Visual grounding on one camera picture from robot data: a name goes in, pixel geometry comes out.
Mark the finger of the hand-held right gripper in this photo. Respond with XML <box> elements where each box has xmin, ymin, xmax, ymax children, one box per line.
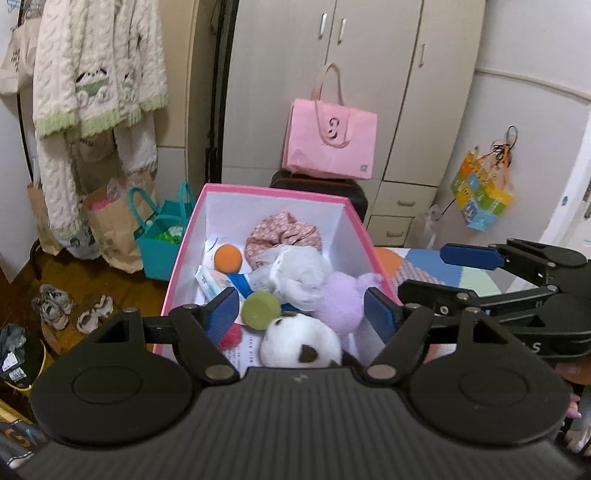
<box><xmin>440</xmin><ymin>237</ymin><xmax>588</xmax><ymax>289</ymax></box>
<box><xmin>398</xmin><ymin>279</ymin><xmax>562</xmax><ymax>319</ymax></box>

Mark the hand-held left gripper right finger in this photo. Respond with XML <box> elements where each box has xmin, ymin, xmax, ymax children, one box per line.
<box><xmin>362</xmin><ymin>286</ymin><xmax>523</xmax><ymax>384</ymax></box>

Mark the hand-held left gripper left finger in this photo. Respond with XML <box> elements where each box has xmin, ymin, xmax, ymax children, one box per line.
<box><xmin>85</xmin><ymin>286</ymin><xmax>242</xmax><ymax>383</ymax></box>

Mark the white tissue packet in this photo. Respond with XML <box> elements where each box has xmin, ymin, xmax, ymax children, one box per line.
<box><xmin>194</xmin><ymin>264</ymin><xmax>236</xmax><ymax>304</ymax></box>

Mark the pink and green plush toy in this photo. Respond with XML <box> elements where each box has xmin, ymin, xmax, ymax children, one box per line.
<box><xmin>218</xmin><ymin>291</ymin><xmax>281</xmax><ymax>350</ymax></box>

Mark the purple plush toy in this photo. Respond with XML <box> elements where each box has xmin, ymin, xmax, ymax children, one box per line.
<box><xmin>314</xmin><ymin>271</ymin><xmax>385</xmax><ymax>340</ymax></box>

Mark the orange ball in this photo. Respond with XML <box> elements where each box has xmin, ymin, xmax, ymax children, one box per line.
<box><xmin>213</xmin><ymin>244</ymin><xmax>245</xmax><ymax>274</ymax></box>

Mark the white panda plush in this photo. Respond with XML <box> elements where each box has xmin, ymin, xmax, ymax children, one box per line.
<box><xmin>259</xmin><ymin>313</ymin><xmax>345</xmax><ymax>369</ymax></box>

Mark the white mesh bath sponge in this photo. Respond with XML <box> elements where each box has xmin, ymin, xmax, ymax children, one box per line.
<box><xmin>252</xmin><ymin>246</ymin><xmax>334</xmax><ymax>313</ymax></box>

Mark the pink cardboard box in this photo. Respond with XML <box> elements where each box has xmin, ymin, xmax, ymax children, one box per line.
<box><xmin>152</xmin><ymin>183</ymin><xmax>403</xmax><ymax>370</ymax></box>

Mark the person's right hand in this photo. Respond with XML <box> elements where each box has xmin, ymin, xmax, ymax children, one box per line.
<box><xmin>556</xmin><ymin>362</ymin><xmax>583</xmax><ymax>419</ymax></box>

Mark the white paper sheet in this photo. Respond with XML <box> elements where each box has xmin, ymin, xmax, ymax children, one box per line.
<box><xmin>228</xmin><ymin>330</ymin><xmax>267</xmax><ymax>369</ymax></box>

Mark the colourful gift bag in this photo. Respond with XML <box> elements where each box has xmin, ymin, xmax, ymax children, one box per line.
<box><xmin>450</xmin><ymin>127</ymin><xmax>515</xmax><ymax>233</ymax></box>

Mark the teal plastic bag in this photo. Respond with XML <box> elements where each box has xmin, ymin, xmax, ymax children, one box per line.
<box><xmin>127</xmin><ymin>181</ymin><xmax>195</xmax><ymax>282</ymax></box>

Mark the white door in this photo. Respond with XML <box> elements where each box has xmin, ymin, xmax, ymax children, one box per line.
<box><xmin>539</xmin><ymin>83</ymin><xmax>591</xmax><ymax>260</ymax></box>

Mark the beige shoe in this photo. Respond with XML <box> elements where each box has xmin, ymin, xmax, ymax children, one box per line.
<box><xmin>76</xmin><ymin>295</ymin><xmax>114</xmax><ymax>335</ymax></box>

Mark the brown paper bag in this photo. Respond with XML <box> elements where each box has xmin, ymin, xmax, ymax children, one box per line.
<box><xmin>26</xmin><ymin>182</ymin><xmax>64</xmax><ymax>256</ymax></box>
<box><xmin>83</xmin><ymin>178</ymin><xmax>156</xmax><ymax>273</ymax></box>

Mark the black suitcase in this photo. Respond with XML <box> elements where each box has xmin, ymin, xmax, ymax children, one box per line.
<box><xmin>269</xmin><ymin>170</ymin><xmax>369</xmax><ymax>228</ymax></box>

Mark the pink tote bag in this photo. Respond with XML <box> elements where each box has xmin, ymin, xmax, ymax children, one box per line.
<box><xmin>281</xmin><ymin>62</ymin><xmax>379</xmax><ymax>181</ymax></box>

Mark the dark bag with white label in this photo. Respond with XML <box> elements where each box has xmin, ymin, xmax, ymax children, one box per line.
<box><xmin>0</xmin><ymin>323</ymin><xmax>47</xmax><ymax>387</ymax></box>

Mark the black clothes rack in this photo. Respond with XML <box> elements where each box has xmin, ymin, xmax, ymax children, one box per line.
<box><xmin>16</xmin><ymin>0</ymin><xmax>232</xmax><ymax>269</ymax></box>

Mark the beige wardrobe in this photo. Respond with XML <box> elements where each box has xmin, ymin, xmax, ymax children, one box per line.
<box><xmin>222</xmin><ymin>0</ymin><xmax>486</xmax><ymax>248</ymax></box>

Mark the cream fluffy robe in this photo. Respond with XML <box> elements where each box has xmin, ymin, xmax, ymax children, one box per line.
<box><xmin>32</xmin><ymin>0</ymin><xmax>170</xmax><ymax>237</ymax></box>

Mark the canvas tote bag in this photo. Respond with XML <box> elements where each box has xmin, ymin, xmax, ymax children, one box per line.
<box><xmin>0</xmin><ymin>18</ymin><xmax>40</xmax><ymax>96</ymax></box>

